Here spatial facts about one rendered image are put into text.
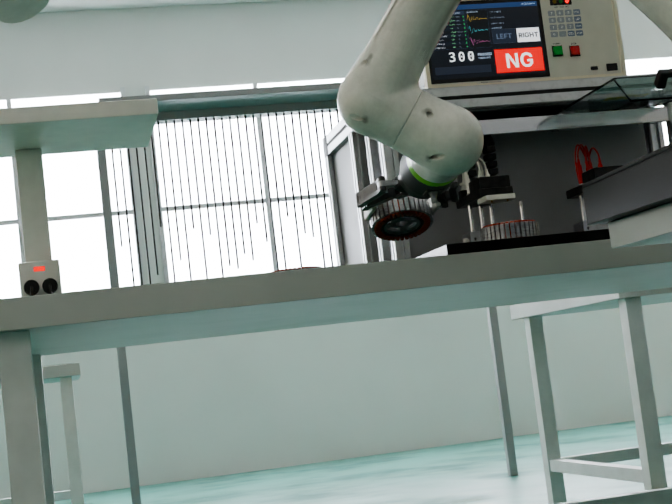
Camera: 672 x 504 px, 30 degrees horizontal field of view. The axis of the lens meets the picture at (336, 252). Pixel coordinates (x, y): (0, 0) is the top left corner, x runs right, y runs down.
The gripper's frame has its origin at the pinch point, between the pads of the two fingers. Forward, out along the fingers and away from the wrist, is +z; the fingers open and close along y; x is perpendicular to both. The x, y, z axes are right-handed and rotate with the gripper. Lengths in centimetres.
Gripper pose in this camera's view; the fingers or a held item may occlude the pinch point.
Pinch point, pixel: (399, 207)
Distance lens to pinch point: 225.3
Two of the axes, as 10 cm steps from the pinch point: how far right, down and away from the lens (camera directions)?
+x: -1.1, -9.6, 2.5
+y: 9.8, -0.6, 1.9
